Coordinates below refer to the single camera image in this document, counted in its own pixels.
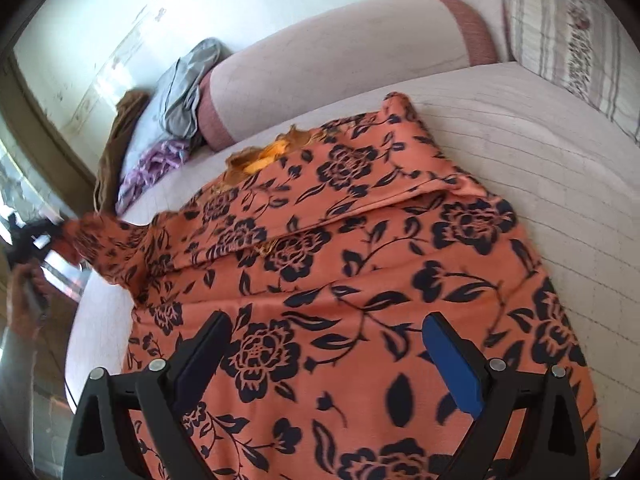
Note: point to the pink quilted sofa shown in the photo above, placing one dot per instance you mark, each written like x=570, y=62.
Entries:
x=550, y=160

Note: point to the purple patterned cloth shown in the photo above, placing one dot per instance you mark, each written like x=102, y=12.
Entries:
x=150, y=170

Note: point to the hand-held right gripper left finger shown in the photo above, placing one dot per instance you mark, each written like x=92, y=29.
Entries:
x=200, y=365

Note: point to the striped floral pillow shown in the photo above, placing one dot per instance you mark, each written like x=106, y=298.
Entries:
x=575, y=35

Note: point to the grey cloth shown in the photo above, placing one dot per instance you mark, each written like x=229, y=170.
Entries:
x=190, y=90

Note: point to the orange black floral garment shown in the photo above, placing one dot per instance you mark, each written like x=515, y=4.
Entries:
x=350, y=240

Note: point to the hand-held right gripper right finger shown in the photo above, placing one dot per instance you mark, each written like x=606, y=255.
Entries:
x=450, y=360

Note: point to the person's left hand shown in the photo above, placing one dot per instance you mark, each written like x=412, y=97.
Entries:
x=22, y=310

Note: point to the brown cloth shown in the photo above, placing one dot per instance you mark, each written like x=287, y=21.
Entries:
x=117, y=145

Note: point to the pink sofa back cushion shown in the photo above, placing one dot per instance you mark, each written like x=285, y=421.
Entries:
x=350, y=60

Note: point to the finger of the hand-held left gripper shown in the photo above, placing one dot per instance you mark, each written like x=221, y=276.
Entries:
x=55, y=227

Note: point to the glass window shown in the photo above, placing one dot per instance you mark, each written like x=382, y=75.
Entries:
x=30, y=195

